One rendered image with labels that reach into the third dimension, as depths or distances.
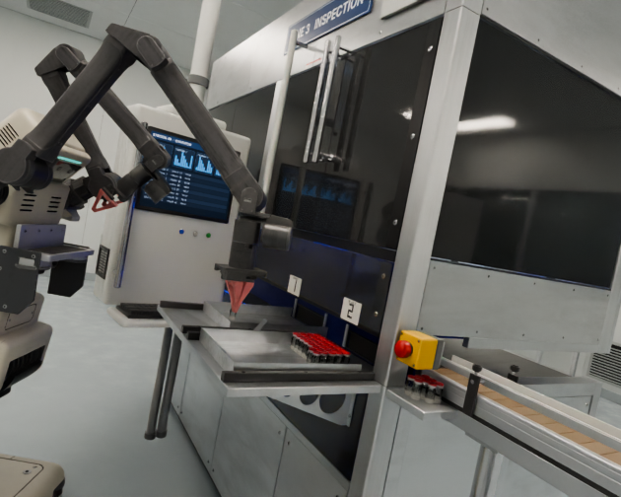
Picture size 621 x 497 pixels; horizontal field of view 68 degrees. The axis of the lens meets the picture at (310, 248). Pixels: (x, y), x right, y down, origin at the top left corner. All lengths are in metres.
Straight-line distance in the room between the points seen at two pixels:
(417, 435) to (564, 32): 1.16
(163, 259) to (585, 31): 1.59
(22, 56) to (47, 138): 5.37
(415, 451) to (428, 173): 0.72
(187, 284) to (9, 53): 4.93
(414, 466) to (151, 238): 1.21
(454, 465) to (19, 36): 6.13
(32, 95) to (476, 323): 5.82
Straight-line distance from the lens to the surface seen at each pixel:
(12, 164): 1.17
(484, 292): 1.34
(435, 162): 1.15
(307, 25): 1.95
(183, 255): 1.93
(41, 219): 1.46
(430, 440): 1.36
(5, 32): 6.58
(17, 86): 6.47
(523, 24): 1.42
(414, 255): 1.13
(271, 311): 1.70
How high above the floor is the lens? 1.24
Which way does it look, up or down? 3 degrees down
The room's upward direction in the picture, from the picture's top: 11 degrees clockwise
